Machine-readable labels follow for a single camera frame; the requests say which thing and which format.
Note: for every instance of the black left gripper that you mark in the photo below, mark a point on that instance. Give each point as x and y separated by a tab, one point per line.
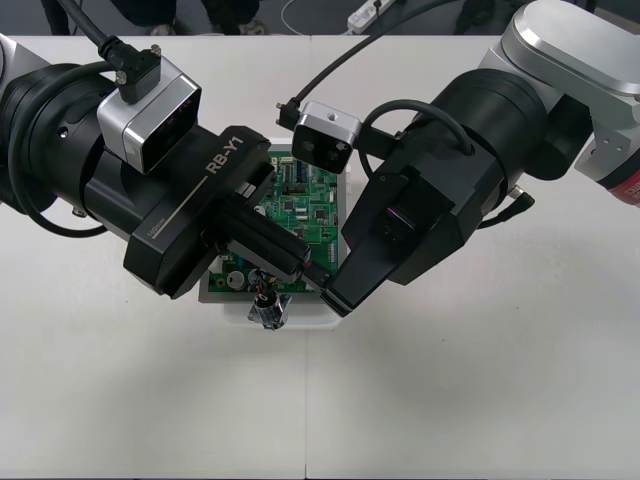
165	225

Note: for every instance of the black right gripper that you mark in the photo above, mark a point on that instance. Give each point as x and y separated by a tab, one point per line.
450	200

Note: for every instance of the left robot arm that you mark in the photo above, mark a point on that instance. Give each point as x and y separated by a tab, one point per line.
40	150

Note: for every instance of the white power strip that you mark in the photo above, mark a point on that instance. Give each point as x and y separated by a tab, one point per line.
362	17

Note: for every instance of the person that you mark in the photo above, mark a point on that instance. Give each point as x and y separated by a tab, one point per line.
145	12

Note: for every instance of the green circuit board grey frame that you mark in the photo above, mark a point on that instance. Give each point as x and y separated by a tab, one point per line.
310	200

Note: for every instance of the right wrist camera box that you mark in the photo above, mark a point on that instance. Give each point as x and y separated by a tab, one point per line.
325	145

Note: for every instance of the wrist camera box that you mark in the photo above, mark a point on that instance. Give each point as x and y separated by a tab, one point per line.
325	145
150	135

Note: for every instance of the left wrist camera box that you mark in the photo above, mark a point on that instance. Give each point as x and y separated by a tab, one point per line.
150	135

